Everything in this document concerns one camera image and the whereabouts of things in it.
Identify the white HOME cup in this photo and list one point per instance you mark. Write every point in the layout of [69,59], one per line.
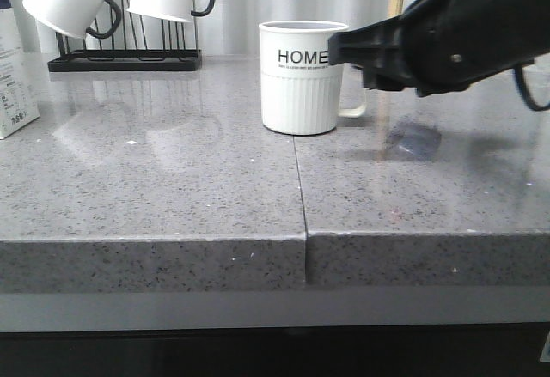
[299,88]

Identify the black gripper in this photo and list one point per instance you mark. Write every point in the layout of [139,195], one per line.
[441,46]

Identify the black wire mug rack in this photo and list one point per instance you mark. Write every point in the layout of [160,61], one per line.
[140,43]

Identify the blue white milk carton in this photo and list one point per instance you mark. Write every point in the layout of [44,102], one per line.
[18,106]

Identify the white enamel mug left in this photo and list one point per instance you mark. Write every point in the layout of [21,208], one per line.
[73,18]

